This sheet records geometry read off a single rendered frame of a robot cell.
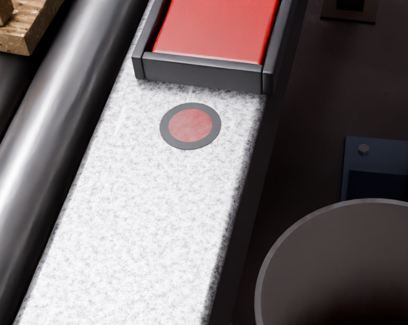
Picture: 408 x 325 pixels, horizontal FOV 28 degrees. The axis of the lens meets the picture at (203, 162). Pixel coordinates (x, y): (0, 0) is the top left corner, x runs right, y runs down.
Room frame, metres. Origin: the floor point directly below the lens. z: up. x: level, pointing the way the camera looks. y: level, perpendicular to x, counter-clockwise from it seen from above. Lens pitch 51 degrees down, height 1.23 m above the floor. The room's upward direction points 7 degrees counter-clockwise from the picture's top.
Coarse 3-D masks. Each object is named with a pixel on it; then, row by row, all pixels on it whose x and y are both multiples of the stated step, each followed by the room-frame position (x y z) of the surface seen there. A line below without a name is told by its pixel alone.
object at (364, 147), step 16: (352, 144) 0.96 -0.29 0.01; (368, 144) 0.96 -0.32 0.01; (384, 144) 0.96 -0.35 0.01; (400, 144) 0.95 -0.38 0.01; (352, 160) 0.93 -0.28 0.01; (368, 160) 0.92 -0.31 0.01; (384, 160) 0.92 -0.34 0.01; (400, 160) 0.91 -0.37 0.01; (352, 176) 0.80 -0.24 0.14; (368, 176) 0.79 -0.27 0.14; (384, 176) 0.79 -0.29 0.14; (400, 176) 0.78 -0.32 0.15; (352, 192) 0.80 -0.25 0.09; (368, 192) 0.79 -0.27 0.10; (384, 192) 0.78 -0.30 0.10; (400, 192) 0.78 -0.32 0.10
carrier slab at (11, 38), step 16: (16, 0) 0.36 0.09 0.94; (32, 0) 0.36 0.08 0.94; (48, 0) 0.36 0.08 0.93; (16, 16) 0.35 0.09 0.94; (32, 16) 0.35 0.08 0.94; (48, 16) 0.36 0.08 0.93; (0, 32) 0.34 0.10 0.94; (16, 32) 0.34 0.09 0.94; (32, 32) 0.34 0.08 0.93; (0, 48) 0.34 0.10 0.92; (16, 48) 0.33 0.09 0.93; (32, 48) 0.34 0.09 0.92
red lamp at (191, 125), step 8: (184, 112) 0.28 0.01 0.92; (192, 112) 0.28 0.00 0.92; (200, 112) 0.28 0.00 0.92; (176, 120) 0.28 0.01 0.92; (184, 120) 0.28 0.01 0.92; (192, 120) 0.28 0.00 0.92; (200, 120) 0.27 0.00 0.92; (208, 120) 0.27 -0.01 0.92; (176, 128) 0.27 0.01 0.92; (184, 128) 0.27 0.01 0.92; (192, 128) 0.27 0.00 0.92; (200, 128) 0.27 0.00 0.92; (208, 128) 0.27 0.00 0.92; (176, 136) 0.27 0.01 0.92; (184, 136) 0.27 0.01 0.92; (192, 136) 0.26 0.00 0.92; (200, 136) 0.26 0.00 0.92
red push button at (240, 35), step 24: (192, 0) 0.35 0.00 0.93; (216, 0) 0.35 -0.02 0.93; (240, 0) 0.35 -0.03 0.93; (264, 0) 0.34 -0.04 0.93; (168, 24) 0.34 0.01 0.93; (192, 24) 0.33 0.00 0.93; (216, 24) 0.33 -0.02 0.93; (240, 24) 0.33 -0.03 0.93; (264, 24) 0.33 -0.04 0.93; (168, 48) 0.32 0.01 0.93; (192, 48) 0.31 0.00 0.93; (216, 48) 0.31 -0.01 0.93; (240, 48) 0.31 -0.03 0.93; (264, 48) 0.31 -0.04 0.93
